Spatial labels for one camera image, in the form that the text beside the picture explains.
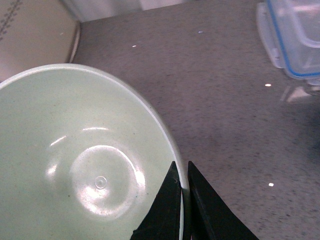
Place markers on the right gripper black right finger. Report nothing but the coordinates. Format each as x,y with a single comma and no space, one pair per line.
211,218

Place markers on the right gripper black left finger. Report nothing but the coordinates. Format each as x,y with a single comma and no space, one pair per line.
162,221

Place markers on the light green plastic bowl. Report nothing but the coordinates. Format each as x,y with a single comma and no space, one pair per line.
82,157

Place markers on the clear plastic food container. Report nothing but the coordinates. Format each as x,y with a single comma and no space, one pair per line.
290,33

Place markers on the cream two-slot toaster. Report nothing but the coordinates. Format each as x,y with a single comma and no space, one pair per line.
35,33

